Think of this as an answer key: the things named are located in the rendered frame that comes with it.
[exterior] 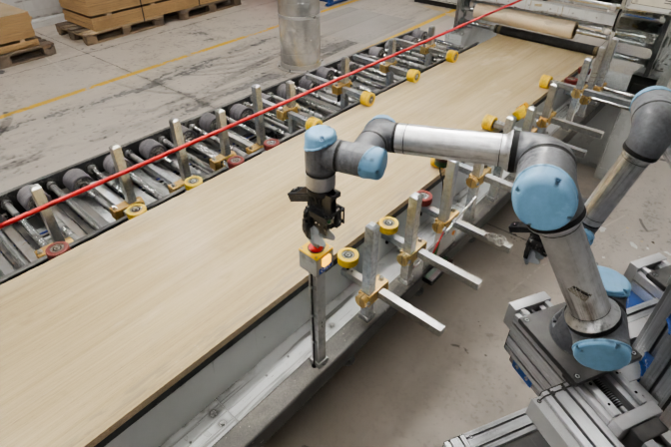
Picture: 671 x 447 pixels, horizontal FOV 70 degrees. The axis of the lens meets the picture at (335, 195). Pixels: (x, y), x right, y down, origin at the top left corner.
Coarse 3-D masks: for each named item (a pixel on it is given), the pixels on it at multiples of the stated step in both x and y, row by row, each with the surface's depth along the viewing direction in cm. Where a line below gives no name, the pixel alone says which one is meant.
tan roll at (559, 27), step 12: (480, 12) 385; (504, 12) 374; (516, 12) 369; (528, 12) 366; (504, 24) 379; (516, 24) 371; (528, 24) 364; (540, 24) 358; (552, 24) 353; (564, 24) 349; (576, 24) 347; (564, 36) 352; (600, 36) 339
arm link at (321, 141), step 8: (312, 128) 110; (320, 128) 110; (328, 128) 110; (312, 136) 107; (320, 136) 107; (328, 136) 107; (336, 136) 110; (312, 144) 107; (320, 144) 107; (328, 144) 107; (336, 144) 108; (312, 152) 109; (320, 152) 108; (328, 152) 108; (312, 160) 110; (320, 160) 109; (328, 160) 108; (312, 168) 111; (320, 168) 111; (328, 168) 110; (312, 176) 112; (320, 176) 112; (328, 176) 112
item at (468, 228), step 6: (426, 210) 206; (432, 210) 205; (438, 210) 205; (432, 216) 206; (456, 222) 199; (462, 222) 199; (462, 228) 197; (468, 228) 195; (474, 228) 195; (474, 234) 194; (480, 234) 192; (486, 240) 192; (498, 246) 189; (504, 246) 187; (510, 246) 186
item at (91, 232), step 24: (312, 72) 339; (192, 120) 278; (72, 168) 236; (144, 168) 265; (168, 168) 277; (192, 168) 258; (48, 192) 232; (144, 192) 243; (168, 192) 240; (72, 216) 224; (48, 240) 226
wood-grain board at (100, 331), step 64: (448, 64) 334; (512, 64) 334; (576, 64) 335; (192, 192) 208; (256, 192) 208; (384, 192) 209; (64, 256) 175; (128, 256) 175; (192, 256) 175; (256, 256) 175; (0, 320) 151; (64, 320) 151; (128, 320) 151; (192, 320) 151; (256, 320) 155; (0, 384) 133; (64, 384) 133; (128, 384) 133
